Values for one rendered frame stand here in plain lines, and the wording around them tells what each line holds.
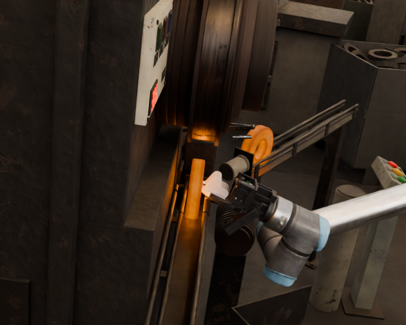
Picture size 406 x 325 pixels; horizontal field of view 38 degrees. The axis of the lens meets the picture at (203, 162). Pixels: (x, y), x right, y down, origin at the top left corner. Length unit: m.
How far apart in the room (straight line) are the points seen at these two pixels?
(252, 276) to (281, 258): 1.00
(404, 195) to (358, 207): 0.14
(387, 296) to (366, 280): 0.25
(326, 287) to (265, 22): 1.37
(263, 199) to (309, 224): 0.14
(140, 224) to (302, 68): 3.14
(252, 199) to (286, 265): 0.20
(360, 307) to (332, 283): 0.20
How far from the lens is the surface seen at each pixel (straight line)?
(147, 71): 0.95
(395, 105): 3.62
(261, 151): 1.99
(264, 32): 1.28
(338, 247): 2.31
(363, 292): 2.50
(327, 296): 2.43
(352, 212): 1.74
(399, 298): 2.71
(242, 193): 1.50
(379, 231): 2.37
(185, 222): 1.52
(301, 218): 1.54
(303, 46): 4.07
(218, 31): 1.19
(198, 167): 1.47
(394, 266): 2.94
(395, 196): 1.78
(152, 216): 1.09
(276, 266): 1.59
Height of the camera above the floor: 1.39
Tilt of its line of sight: 23 degrees down
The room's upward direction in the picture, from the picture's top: 8 degrees clockwise
